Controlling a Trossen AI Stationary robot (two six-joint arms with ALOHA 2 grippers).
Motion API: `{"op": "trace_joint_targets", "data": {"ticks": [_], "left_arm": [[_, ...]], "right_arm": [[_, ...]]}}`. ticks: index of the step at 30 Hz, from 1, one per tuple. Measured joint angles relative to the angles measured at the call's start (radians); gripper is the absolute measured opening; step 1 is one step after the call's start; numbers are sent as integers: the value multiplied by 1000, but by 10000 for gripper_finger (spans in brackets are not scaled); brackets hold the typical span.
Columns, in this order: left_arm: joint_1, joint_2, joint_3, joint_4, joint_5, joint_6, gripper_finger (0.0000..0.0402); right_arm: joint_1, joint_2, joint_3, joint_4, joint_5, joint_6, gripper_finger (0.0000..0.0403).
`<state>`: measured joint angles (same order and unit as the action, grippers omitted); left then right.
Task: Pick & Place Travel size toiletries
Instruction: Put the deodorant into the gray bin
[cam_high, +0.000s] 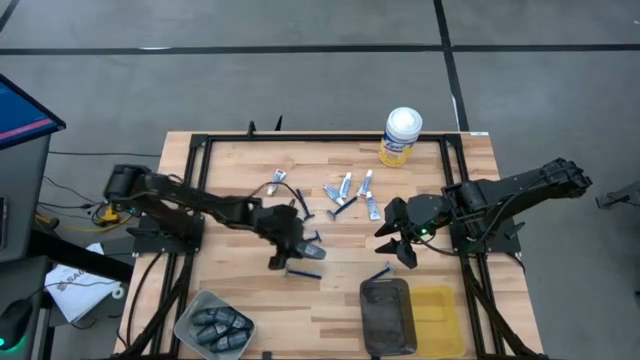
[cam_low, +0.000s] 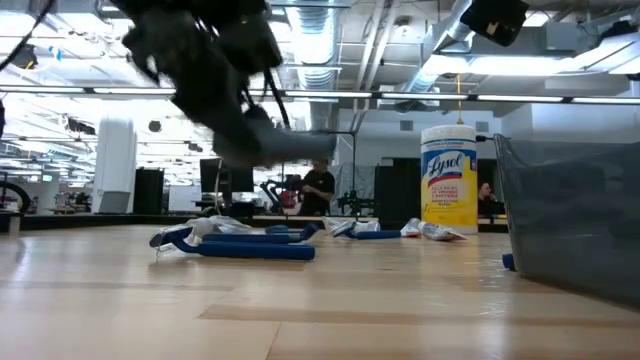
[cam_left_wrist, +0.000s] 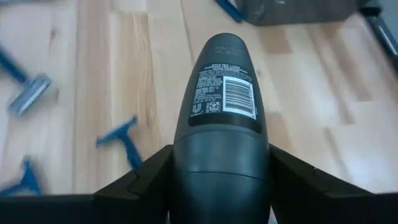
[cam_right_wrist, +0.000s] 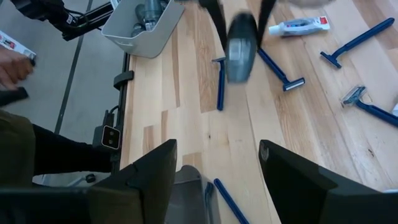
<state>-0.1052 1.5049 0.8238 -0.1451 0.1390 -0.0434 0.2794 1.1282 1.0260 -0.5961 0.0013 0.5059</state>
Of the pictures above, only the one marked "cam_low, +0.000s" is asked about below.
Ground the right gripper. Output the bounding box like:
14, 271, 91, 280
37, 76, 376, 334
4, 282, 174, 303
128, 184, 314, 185
458, 0, 531, 49

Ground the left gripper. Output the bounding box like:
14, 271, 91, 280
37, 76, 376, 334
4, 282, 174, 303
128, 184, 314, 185
113, 0, 285, 162

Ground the bright ceiling light panel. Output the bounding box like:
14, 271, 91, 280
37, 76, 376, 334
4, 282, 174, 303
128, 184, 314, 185
422, 53, 580, 77

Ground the black monitor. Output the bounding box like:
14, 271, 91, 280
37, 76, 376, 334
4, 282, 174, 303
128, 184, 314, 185
199, 157, 256, 194

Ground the red background object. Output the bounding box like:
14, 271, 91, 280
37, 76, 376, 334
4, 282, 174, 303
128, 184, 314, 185
281, 185, 301, 210

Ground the person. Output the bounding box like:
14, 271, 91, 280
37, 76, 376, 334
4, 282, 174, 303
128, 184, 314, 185
477, 181, 507, 218
297, 159, 337, 218

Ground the long ceiling light strip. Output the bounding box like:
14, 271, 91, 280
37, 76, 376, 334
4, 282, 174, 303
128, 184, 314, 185
0, 84, 640, 106

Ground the black cabinet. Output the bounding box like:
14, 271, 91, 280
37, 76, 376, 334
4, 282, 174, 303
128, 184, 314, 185
132, 167, 166, 216

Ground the white building column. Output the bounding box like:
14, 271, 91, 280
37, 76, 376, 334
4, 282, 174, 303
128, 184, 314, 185
91, 99, 140, 215

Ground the grey floor box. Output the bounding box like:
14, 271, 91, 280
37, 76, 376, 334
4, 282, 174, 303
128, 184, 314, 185
98, 191, 132, 215

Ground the black partition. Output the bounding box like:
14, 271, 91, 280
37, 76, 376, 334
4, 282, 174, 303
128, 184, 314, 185
373, 157, 424, 222

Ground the Lysol wipes canister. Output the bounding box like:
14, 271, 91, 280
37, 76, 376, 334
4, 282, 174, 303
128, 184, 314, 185
420, 124, 479, 235

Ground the dark smoke plastic bin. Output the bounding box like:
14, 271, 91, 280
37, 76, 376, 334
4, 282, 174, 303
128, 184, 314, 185
492, 132, 640, 309

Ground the silver slanted air duct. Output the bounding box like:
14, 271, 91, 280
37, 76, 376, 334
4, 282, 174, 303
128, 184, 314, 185
394, 0, 505, 109

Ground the silver ribbed air duct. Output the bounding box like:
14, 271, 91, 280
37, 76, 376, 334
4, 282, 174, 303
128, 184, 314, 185
282, 0, 343, 154

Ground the yellow hanging cord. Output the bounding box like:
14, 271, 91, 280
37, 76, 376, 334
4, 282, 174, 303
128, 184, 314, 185
454, 73, 465, 126

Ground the thin black rig frame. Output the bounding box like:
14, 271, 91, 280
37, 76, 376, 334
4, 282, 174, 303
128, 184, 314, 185
335, 129, 358, 217

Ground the black ceiling cable reel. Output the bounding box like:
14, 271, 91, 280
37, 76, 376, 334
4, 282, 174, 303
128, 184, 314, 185
8, 42, 40, 71

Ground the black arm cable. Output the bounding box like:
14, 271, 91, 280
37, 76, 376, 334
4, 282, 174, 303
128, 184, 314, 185
0, 0, 57, 72

